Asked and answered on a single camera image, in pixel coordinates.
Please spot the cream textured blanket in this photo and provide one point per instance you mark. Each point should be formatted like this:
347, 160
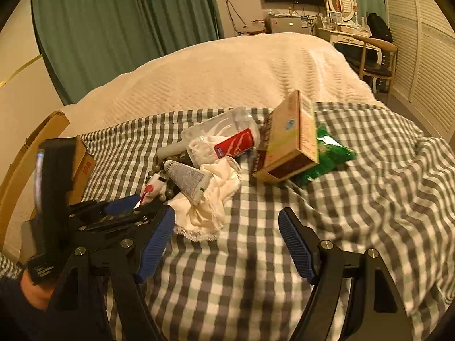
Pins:
231, 71

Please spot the brown cardboard box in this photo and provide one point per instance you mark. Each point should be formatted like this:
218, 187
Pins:
21, 170

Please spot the grey small fridge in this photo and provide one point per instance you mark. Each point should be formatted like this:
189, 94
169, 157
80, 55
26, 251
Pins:
288, 25

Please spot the grey white toothpaste tube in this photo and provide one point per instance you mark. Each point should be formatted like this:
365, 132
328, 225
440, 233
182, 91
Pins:
188, 179

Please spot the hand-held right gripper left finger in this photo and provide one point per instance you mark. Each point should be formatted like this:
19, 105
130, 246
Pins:
156, 245

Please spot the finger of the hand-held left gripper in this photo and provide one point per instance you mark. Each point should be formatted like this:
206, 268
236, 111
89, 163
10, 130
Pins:
121, 202
117, 225

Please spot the wooden chair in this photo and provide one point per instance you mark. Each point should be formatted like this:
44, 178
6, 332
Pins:
376, 67

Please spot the person's left hand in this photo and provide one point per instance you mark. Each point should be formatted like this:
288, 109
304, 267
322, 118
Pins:
33, 291

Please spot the black bag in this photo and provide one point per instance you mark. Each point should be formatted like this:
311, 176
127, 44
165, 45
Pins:
378, 26

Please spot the brown carton box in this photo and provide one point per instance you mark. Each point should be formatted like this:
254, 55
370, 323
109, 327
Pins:
284, 138

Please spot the white louvered wardrobe doors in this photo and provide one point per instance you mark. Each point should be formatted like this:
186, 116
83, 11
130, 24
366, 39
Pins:
426, 42

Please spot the wide green curtain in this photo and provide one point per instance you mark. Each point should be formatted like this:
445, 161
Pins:
124, 17

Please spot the red white small packet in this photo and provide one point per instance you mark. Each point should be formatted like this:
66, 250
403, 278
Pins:
151, 190

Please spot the white dressing table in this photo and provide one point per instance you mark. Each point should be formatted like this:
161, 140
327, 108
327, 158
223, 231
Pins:
341, 35

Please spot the person's left forearm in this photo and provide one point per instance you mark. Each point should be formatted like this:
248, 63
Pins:
17, 312

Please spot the red label plastic bottle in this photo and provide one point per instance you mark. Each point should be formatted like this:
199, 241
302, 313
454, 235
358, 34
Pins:
236, 144

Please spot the white cylindrical tube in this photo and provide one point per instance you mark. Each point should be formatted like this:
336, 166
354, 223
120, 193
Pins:
170, 150

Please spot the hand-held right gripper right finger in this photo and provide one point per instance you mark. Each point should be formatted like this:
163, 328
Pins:
295, 245

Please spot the green snack packet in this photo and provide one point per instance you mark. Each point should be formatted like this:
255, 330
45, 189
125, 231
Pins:
330, 156

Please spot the clear floss pick container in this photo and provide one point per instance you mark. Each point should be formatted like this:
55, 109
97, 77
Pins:
202, 138

